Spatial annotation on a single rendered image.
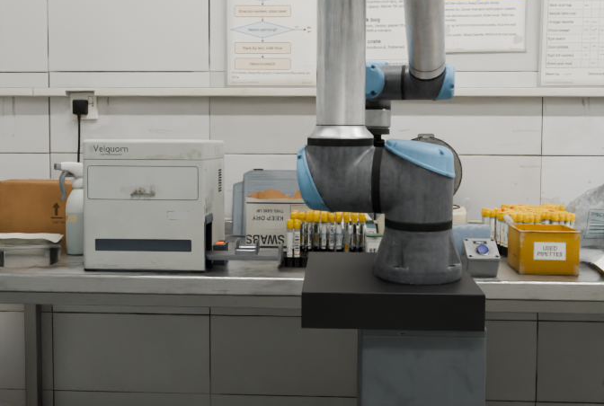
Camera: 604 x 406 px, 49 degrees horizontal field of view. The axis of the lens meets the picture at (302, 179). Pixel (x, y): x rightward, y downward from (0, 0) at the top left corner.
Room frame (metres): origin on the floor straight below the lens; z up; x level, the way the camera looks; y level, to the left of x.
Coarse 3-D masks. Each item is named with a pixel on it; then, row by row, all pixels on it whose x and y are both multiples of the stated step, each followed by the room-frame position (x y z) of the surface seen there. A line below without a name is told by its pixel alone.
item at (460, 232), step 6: (456, 228) 1.56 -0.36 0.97; (462, 228) 1.56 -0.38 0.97; (468, 228) 1.56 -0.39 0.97; (474, 228) 1.56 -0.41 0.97; (480, 228) 1.57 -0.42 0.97; (486, 228) 1.57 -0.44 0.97; (456, 234) 1.56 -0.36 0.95; (462, 234) 1.56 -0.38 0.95; (468, 234) 1.56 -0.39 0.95; (474, 234) 1.56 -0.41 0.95; (480, 234) 1.57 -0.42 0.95; (486, 234) 1.57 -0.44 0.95; (456, 240) 1.56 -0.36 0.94; (462, 240) 1.56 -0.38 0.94
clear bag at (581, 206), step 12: (588, 192) 1.98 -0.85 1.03; (600, 192) 1.94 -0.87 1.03; (576, 204) 1.95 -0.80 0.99; (588, 204) 1.92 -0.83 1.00; (600, 204) 1.89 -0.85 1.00; (576, 216) 1.91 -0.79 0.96; (588, 216) 1.89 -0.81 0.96; (600, 216) 1.89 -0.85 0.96; (576, 228) 1.90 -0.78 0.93; (588, 228) 1.88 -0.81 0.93; (600, 228) 1.88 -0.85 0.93; (588, 240) 1.87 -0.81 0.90; (600, 240) 1.88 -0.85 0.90
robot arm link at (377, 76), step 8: (368, 64) 1.41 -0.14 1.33; (368, 72) 1.41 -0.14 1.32; (376, 72) 1.40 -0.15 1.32; (384, 72) 1.42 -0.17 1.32; (392, 72) 1.42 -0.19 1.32; (400, 72) 1.42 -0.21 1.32; (368, 80) 1.41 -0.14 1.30; (376, 80) 1.40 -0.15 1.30; (384, 80) 1.41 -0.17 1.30; (392, 80) 1.42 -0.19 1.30; (400, 80) 1.41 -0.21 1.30; (368, 88) 1.41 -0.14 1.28; (376, 88) 1.40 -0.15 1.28; (384, 88) 1.42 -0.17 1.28; (392, 88) 1.42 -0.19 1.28; (400, 88) 1.41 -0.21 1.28; (368, 96) 1.41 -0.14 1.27; (376, 96) 1.43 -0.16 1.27; (384, 96) 1.44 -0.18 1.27; (392, 96) 1.43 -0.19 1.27; (400, 96) 1.43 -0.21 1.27
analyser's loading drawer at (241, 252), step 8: (240, 248) 1.55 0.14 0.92; (248, 248) 1.55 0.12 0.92; (256, 248) 1.50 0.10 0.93; (280, 248) 1.49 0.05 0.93; (208, 256) 1.50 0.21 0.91; (216, 256) 1.50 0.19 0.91; (224, 256) 1.50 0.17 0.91; (232, 256) 1.49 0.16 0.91; (240, 256) 1.49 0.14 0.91; (248, 256) 1.49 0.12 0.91; (256, 256) 1.49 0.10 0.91; (264, 256) 1.49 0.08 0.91; (272, 256) 1.49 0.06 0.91; (280, 256) 1.49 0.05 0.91; (280, 264) 1.49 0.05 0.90
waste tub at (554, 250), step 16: (528, 224) 1.61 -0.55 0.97; (512, 240) 1.56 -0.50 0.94; (528, 240) 1.49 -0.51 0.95; (544, 240) 1.48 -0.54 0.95; (560, 240) 1.48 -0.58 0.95; (576, 240) 1.48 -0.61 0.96; (512, 256) 1.56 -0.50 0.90; (528, 256) 1.49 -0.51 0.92; (544, 256) 1.48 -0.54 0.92; (560, 256) 1.48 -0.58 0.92; (576, 256) 1.48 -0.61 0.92; (528, 272) 1.49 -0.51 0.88; (544, 272) 1.48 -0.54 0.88; (560, 272) 1.48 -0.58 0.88; (576, 272) 1.48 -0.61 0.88
